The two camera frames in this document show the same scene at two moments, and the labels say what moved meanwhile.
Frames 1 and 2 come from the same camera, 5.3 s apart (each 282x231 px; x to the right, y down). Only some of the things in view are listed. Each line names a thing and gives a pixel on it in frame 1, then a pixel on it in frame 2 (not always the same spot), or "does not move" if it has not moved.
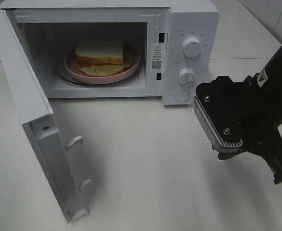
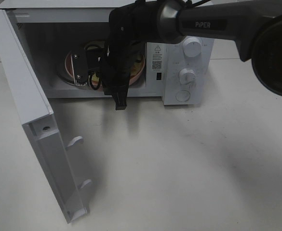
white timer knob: x=186 y=76 does not move
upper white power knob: x=192 y=47 does not move
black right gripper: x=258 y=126 -> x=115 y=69
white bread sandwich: x=98 y=58 -> x=136 y=64
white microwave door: x=30 y=106 does not move
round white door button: x=182 y=96 does not move
